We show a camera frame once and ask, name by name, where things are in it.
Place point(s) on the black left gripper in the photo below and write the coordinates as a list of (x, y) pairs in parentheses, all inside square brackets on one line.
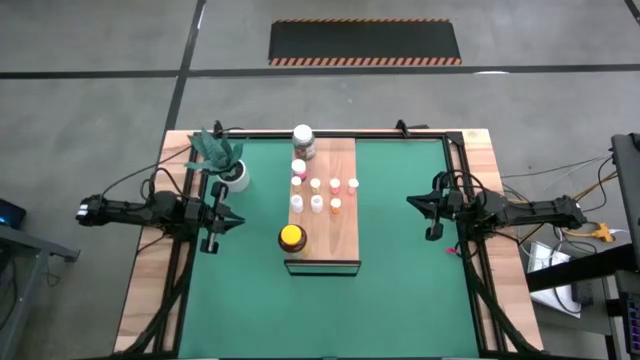
[(200, 215)]

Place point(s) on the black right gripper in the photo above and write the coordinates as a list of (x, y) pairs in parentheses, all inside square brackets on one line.
[(460, 210)]

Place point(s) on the large amber bottle yellow lid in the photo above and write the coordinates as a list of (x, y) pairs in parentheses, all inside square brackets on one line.
[(292, 235)]

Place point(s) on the white translucent pill bottle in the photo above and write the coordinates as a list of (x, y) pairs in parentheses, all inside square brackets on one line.
[(316, 201), (296, 201)]

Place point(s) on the pink bottle white cap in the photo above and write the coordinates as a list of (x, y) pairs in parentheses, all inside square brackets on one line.
[(298, 165)]

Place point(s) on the pink container with lid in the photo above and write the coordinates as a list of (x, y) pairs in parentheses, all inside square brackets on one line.
[(335, 202)]

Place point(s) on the large dark jar white lid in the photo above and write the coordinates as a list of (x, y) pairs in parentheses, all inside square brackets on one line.
[(303, 134)]

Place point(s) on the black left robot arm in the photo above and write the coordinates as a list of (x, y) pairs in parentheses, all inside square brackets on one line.
[(130, 211)]

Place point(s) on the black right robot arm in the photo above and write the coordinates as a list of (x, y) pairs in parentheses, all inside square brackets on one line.
[(530, 212)]

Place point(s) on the snake plant in white pot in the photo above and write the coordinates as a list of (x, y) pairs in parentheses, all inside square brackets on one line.
[(237, 179)]

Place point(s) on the red tag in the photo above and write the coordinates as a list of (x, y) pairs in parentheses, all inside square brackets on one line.
[(452, 251)]

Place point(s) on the black table clamp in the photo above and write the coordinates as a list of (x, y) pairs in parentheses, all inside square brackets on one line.
[(218, 129), (402, 129)]

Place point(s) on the green table mat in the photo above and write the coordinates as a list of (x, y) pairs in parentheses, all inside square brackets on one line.
[(280, 330)]

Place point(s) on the white papers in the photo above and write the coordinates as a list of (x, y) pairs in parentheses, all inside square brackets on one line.
[(545, 257)]

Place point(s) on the black desk beam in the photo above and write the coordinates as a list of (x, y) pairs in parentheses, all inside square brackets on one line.
[(575, 270)]

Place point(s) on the gray power strip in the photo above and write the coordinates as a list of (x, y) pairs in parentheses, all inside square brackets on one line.
[(582, 294)]

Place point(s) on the yellow power splitter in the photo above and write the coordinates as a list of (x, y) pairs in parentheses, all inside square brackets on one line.
[(603, 232)]

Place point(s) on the black hazard-striped floor mat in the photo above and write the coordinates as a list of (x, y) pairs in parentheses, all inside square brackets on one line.
[(365, 40)]

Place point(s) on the gray metal cart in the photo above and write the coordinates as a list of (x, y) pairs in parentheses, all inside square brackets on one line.
[(20, 240)]

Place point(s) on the blue-lit black device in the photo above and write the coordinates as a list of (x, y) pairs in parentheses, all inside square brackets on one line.
[(12, 212)]

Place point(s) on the wooden shelf black metal frame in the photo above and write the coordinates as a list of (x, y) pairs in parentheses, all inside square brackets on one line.
[(342, 235)]

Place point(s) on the black table frame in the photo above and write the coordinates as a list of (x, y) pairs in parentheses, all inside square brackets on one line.
[(260, 134)]

